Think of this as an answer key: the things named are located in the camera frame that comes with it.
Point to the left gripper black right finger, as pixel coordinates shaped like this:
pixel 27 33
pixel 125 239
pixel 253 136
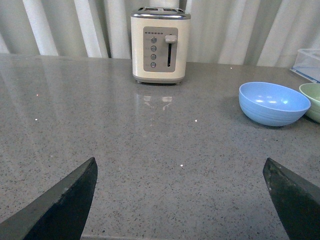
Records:
pixel 296 200

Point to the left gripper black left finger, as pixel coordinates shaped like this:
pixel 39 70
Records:
pixel 58 214

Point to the green plastic bowl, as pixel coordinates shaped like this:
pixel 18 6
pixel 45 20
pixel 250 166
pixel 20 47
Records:
pixel 312 92

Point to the blue plastic bowl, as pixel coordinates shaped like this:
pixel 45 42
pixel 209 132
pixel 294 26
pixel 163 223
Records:
pixel 272 104

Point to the clear plastic food container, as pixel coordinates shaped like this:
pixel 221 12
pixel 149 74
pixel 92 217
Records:
pixel 307 64

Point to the white pleated curtain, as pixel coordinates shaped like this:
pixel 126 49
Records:
pixel 238 32

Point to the cream two-slot toaster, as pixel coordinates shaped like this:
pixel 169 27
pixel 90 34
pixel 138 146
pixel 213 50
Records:
pixel 159 39

